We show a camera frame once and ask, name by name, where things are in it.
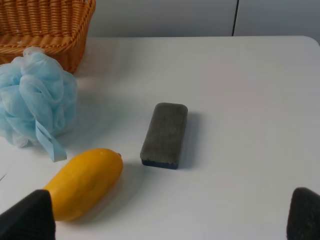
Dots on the grey whiteboard eraser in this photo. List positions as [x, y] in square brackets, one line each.
[163, 142]

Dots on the orange wicker basket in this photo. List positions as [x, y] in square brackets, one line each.
[59, 27]

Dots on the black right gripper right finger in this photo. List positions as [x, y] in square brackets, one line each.
[304, 215]

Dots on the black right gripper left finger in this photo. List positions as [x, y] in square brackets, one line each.
[30, 219]

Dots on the blue mesh bath loofah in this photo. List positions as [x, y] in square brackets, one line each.
[38, 101]

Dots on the yellow mango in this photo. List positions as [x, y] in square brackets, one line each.
[83, 182]

